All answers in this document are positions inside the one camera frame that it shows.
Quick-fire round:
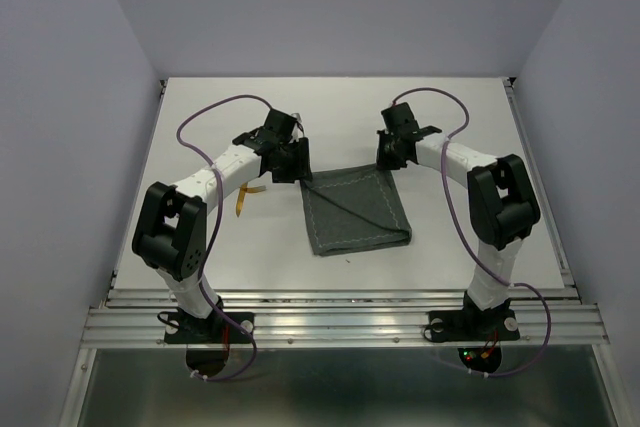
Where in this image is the grey cloth napkin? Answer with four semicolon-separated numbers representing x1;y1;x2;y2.
300;164;412;257

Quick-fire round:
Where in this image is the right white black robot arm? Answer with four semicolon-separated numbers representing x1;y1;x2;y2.
376;120;541;343

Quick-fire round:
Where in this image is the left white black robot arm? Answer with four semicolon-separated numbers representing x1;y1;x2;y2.
132;116;312;343

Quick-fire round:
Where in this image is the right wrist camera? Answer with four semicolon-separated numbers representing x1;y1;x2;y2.
381;102;419;132

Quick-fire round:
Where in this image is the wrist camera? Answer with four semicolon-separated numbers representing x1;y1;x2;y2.
381;102;419;132
263;109;304;136

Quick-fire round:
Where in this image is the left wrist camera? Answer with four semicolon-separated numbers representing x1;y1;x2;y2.
263;109;304;136

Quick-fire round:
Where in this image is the aluminium frame rail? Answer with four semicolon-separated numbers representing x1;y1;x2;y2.
81;287;609;350

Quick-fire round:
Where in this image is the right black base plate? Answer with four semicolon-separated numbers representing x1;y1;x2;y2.
422;310;520;345

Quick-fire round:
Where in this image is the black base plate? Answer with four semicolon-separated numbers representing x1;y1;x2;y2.
156;309;250;345
422;310;520;345

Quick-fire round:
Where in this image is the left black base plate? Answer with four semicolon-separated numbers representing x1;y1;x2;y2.
156;309;250;345

